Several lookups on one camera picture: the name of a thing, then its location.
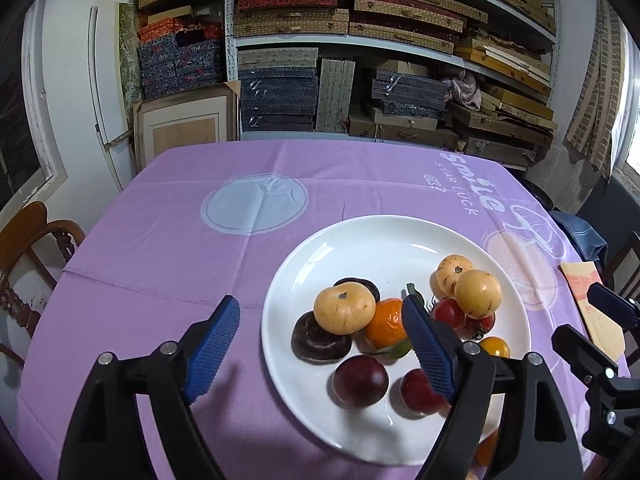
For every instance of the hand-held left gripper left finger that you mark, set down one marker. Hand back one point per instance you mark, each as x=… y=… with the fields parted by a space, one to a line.
x=212 y=355

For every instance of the orange yellow tomato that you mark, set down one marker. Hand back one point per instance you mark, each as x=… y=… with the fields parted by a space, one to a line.
x=495 y=347

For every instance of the large yellow round fruit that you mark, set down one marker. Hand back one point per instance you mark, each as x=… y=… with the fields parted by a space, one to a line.
x=345 y=307

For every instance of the stack of dark navy boxes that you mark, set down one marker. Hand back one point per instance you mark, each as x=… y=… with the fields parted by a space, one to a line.
x=277 y=95
x=407 y=90

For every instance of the dark purple fruit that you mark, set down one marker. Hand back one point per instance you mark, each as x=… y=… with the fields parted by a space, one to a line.
x=367 y=287
x=315 y=345

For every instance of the white oval plate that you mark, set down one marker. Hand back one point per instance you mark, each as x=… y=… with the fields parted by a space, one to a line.
x=380 y=250

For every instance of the grey standing box set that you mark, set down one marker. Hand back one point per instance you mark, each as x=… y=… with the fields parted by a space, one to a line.
x=335 y=95

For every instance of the dark wooden chair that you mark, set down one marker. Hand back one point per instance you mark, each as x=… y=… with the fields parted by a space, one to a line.
x=627 y=260

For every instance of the mandarin with green leaf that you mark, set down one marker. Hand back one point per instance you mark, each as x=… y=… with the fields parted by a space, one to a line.
x=385 y=327

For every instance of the stack of woven straw boxes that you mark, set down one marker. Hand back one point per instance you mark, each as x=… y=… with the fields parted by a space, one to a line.
x=290 y=22

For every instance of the framed picture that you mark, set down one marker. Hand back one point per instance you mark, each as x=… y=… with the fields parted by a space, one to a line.
x=185 y=125

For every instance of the large red tomato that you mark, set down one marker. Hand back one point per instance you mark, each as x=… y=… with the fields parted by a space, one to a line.
x=447 y=312

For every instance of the white leaning board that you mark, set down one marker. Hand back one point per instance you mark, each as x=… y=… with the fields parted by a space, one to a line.
x=102 y=100

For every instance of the light brown wooden chair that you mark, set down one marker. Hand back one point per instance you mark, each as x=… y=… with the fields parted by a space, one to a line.
x=25 y=225

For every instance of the stack of flat wooden boxes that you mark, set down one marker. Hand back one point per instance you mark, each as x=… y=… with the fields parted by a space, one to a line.
x=500 y=120

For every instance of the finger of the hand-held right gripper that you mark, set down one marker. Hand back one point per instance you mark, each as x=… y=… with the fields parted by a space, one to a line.
x=607 y=300
x=580 y=352

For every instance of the green marbled board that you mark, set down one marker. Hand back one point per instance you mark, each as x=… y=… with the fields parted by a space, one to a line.
x=129 y=55

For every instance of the dark red plum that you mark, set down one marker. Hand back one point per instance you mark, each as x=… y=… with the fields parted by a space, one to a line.
x=415 y=390
x=360 y=380

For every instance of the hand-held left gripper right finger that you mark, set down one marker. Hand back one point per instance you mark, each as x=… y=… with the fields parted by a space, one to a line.
x=430 y=355

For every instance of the small pale pepino melon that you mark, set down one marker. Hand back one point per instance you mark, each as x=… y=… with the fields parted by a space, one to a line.
x=452 y=270

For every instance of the brown paper envelope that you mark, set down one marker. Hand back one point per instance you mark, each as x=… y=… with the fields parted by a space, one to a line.
x=575 y=280

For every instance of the purple printed tablecloth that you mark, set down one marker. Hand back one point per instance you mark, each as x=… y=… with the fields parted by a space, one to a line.
x=175 y=260

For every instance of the brick pattern curtain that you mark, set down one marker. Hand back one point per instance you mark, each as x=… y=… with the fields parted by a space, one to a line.
x=595 y=110

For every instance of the small red cherry tomato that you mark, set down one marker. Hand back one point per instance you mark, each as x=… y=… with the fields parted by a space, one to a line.
x=482 y=322

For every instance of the grey metal shelf rack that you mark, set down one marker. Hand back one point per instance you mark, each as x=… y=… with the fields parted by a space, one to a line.
x=230 y=60

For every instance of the blue cloth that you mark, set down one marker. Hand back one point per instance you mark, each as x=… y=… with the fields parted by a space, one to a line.
x=580 y=232

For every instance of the stack of blue floral boxes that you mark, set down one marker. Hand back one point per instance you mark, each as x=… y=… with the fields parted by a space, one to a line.
x=180 y=65

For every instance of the pink cloth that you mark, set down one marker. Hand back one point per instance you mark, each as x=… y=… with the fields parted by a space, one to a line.
x=465 y=90

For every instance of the bright window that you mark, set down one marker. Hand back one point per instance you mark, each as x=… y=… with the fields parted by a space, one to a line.
x=632 y=155

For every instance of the leafless orange mandarin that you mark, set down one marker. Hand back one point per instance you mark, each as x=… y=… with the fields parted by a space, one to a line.
x=487 y=447

